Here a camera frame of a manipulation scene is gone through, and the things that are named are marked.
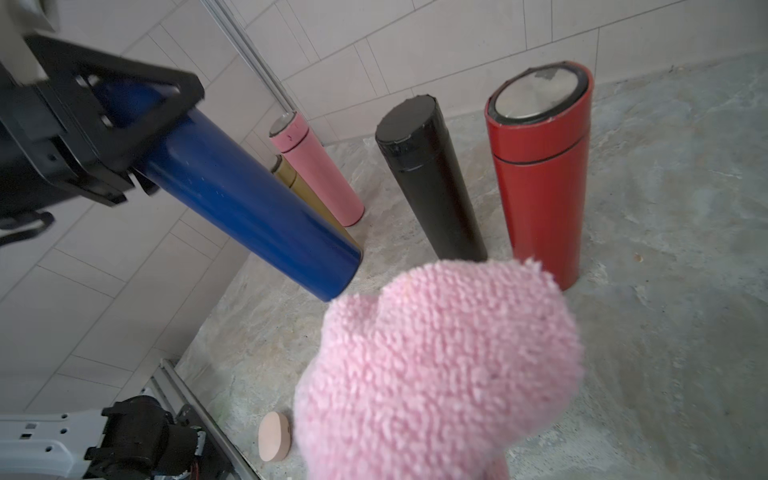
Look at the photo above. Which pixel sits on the pink thermos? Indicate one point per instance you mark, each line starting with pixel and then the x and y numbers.
pixel 298 144

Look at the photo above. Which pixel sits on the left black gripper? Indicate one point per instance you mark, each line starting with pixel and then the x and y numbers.
pixel 78 133

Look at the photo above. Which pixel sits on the pink oval soap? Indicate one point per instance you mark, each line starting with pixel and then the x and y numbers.
pixel 274 437

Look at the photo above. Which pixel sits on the aluminium mounting rail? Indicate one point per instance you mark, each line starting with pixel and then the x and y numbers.
pixel 216 456

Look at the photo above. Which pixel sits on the gold thermos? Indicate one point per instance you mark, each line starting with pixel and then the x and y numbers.
pixel 285 173

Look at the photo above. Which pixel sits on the red thermos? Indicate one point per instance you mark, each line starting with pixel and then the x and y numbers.
pixel 538 125

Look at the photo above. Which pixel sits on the black thermos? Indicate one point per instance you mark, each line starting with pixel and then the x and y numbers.
pixel 416 145

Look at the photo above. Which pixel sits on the pink cloth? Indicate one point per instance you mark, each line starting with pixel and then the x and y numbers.
pixel 438 374

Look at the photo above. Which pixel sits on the blue thermos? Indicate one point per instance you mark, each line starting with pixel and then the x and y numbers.
pixel 202 167

